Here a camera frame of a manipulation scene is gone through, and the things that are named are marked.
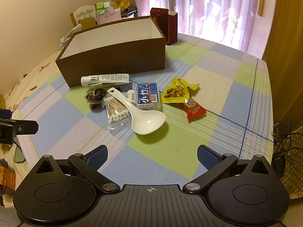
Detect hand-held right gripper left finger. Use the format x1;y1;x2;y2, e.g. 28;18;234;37
31;144;121;194

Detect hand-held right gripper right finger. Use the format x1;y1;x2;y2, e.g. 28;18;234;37
182;144;275;194

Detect red snack packet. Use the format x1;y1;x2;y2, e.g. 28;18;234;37
182;95;207;124

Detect cream hair claw clip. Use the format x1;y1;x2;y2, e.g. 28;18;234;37
87;82;120;95

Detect yellow snack packet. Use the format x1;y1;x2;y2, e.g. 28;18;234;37
160;77;201;104

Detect white squeeze tube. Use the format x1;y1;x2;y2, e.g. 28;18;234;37
81;74;130;86

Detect blue tissue pack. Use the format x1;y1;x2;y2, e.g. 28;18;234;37
137;83;162;111

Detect brown cardboard box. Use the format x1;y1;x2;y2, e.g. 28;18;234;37
55;16;166;88

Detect bag of cotton swabs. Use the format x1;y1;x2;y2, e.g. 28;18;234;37
104;96;131;129

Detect white plastic spoon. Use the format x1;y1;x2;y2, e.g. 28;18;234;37
106;87;166;135

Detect dark hair scrunchie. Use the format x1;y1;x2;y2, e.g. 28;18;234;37
85;88;106;103

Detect small white bottle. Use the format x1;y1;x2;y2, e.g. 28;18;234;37
126;90;138;105

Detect quilted yellow cushion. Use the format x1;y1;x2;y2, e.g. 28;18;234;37
280;123;303;200

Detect white chair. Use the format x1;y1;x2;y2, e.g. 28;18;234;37
70;5;98;30

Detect dark red gift box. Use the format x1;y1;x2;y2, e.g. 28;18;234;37
150;8;169;45
168;11;178;46

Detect pink paper box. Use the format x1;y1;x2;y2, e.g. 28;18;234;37
96;9;122;25

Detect wooden wardrobe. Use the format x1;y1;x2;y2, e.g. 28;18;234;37
257;0;303;133

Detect green tissue packs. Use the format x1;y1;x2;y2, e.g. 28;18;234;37
96;1;114;13

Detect pink curtain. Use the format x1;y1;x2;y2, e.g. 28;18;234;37
109;0;261;54

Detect black bag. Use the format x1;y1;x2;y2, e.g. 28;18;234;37
121;7;138;20

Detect yellow plastic bag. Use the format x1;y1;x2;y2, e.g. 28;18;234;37
113;0;131;12

